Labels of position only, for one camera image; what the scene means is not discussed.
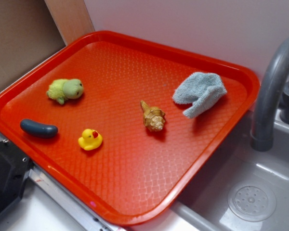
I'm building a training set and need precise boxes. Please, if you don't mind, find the wooden board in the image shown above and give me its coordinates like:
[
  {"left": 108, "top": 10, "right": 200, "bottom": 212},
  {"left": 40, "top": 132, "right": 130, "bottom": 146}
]
[{"left": 45, "top": 0, "right": 95, "bottom": 45}]

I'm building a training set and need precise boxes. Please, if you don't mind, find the yellow rubber duck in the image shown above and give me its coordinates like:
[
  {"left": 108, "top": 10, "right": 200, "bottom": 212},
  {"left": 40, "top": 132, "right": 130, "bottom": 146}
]
[{"left": 78, "top": 128, "right": 103, "bottom": 151}]

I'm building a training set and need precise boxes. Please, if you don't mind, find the dark grey sausage toy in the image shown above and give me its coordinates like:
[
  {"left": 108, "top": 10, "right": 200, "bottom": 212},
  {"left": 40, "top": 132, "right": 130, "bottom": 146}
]
[{"left": 20, "top": 119, "right": 58, "bottom": 139}]

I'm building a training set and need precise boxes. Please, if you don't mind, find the green plush animal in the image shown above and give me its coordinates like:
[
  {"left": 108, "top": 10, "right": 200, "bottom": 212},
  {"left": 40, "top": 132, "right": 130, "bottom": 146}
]
[{"left": 46, "top": 79, "right": 84, "bottom": 105}]

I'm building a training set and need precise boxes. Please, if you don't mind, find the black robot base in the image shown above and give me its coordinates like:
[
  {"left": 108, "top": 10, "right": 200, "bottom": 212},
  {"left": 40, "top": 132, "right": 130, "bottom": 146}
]
[{"left": 0, "top": 139, "right": 32, "bottom": 217}]

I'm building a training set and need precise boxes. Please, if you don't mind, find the light blue cloth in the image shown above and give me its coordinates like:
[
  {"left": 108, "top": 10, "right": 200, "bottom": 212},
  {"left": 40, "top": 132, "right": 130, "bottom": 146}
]
[{"left": 172, "top": 72, "right": 227, "bottom": 119}]

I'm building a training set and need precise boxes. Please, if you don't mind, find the brown seashell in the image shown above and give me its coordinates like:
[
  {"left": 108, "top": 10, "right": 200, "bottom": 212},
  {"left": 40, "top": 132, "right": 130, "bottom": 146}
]
[{"left": 140, "top": 101, "right": 166, "bottom": 132}]

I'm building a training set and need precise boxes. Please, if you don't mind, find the orange plastic tray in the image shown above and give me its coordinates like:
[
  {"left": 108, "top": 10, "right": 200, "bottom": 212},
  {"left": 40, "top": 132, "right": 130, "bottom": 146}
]
[{"left": 0, "top": 31, "right": 260, "bottom": 226}]

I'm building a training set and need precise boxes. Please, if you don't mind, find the grey plastic sink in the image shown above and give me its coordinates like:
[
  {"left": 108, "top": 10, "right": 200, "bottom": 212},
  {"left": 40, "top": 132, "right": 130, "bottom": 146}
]
[{"left": 172, "top": 112, "right": 289, "bottom": 231}]

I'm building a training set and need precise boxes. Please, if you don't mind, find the brown cardboard panel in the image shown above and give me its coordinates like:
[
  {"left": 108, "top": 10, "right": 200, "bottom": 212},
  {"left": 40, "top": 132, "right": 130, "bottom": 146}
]
[{"left": 0, "top": 0, "right": 65, "bottom": 92}]

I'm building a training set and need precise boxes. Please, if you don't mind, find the grey faucet spout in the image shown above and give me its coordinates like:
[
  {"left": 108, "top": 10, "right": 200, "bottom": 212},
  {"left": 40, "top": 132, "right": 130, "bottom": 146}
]
[{"left": 250, "top": 38, "right": 289, "bottom": 152}]

